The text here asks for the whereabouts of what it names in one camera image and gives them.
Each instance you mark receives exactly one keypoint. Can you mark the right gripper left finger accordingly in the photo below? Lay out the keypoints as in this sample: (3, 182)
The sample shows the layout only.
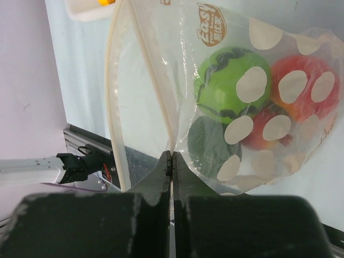
(129, 224)

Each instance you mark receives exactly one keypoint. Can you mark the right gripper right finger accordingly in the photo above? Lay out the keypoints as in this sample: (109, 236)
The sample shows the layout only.
(208, 224)

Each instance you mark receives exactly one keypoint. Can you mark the green toy lime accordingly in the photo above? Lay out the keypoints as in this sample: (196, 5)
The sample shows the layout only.
(207, 147)

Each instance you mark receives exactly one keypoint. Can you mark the red toy tomato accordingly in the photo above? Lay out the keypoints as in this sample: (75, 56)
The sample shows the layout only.
(271, 126)

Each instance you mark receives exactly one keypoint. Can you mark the clear zip top bag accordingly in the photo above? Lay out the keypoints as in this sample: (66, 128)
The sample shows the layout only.
(153, 51)

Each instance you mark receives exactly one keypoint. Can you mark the green striped toy melon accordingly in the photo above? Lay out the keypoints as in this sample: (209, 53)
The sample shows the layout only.
(232, 82)

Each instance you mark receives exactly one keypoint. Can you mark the red yellow toy apple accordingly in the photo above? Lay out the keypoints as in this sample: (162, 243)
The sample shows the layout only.
(304, 86)

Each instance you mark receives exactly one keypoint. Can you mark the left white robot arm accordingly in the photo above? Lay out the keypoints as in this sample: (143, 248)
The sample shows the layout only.
(60, 169)

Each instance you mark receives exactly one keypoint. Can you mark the white plastic fruit basket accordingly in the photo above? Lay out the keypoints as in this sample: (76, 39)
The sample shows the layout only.
(85, 11)

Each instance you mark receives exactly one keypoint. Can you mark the small yellow toy lemon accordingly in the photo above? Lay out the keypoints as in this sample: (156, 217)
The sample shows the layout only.
(106, 2)

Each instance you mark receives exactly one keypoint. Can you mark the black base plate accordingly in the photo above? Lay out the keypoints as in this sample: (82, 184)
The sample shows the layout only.
(139, 165)

